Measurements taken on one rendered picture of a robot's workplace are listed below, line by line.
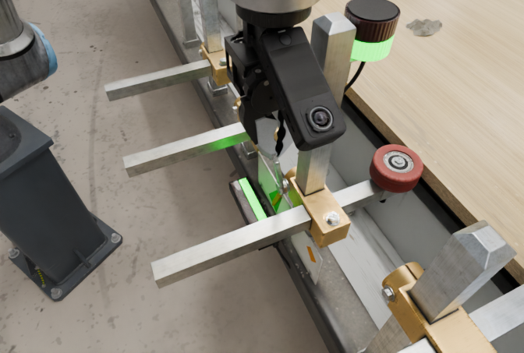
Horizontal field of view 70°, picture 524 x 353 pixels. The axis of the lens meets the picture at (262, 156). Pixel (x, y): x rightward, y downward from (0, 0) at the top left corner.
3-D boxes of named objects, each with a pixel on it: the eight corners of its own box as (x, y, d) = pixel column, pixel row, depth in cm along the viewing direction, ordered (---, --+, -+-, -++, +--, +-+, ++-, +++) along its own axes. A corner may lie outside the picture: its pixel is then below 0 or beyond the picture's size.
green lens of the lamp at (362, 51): (356, 66, 42) (360, 49, 41) (329, 40, 46) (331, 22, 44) (400, 54, 44) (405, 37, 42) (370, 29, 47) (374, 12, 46)
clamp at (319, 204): (319, 249, 60) (323, 233, 56) (282, 187, 68) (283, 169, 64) (349, 237, 61) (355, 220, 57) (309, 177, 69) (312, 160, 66)
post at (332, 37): (296, 249, 74) (330, 28, 38) (288, 235, 77) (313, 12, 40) (312, 243, 75) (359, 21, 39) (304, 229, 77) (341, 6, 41)
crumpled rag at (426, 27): (413, 38, 86) (416, 29, 84) (401, 22, 90) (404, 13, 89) (449, 34, 87) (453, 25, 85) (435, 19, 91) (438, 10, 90)
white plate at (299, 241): (313, 285, 68) (320, 261, 61) (256, 181, 84) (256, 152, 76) (316, 284, 68) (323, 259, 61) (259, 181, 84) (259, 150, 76)
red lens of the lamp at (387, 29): (361, 47, 40) (365, 28, 39) (332, 20, 44) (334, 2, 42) (406, 34, 42) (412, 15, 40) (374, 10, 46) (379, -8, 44)
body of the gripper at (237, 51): (281, 65, 47) (286, -34, 38) (315, 107, 42) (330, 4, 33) (224, 80, 45) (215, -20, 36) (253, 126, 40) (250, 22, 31)
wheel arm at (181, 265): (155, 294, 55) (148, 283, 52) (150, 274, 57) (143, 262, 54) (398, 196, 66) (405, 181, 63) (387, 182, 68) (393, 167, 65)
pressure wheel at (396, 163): (377, 225, 65) (394, 185, 57) (352, 191, 70) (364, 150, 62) (413, 210, 68) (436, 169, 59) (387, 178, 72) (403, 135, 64)
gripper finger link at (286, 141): (280, 128, 53) (282, 74, 46) (299, 157, 49) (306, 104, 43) (260, 134, 52) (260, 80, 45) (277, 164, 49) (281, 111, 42)
